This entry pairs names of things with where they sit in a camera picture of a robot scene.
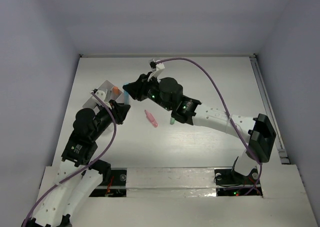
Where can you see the pink highlighter marker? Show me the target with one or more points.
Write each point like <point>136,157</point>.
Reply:
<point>151,119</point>

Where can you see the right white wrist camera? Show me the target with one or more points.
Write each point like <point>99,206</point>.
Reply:
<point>156,69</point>

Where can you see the orange eraser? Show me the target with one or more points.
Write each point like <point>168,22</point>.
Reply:
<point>115,90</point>

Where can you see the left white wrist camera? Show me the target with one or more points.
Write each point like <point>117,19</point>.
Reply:
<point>99,97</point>

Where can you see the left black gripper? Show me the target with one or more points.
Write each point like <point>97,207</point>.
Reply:
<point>119,110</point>

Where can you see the light blue highlighter marker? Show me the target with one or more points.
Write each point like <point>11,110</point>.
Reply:
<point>126,98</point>

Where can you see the white compartment organizer box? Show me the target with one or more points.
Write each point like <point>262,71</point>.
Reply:
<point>107,87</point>

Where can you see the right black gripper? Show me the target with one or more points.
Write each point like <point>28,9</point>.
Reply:
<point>137,90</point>

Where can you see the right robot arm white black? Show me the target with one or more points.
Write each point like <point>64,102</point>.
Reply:
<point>257,133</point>

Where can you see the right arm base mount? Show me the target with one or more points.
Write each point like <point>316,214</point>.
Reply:
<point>232,184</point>

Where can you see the aluminium rail right edge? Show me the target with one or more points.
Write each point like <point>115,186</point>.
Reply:
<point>284,158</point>

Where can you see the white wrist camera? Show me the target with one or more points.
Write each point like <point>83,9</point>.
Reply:
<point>156,69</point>
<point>99,97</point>

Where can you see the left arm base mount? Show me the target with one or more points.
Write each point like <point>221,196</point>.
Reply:
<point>113,183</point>

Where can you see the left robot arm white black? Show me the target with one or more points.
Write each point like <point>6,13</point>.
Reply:
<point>77,176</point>

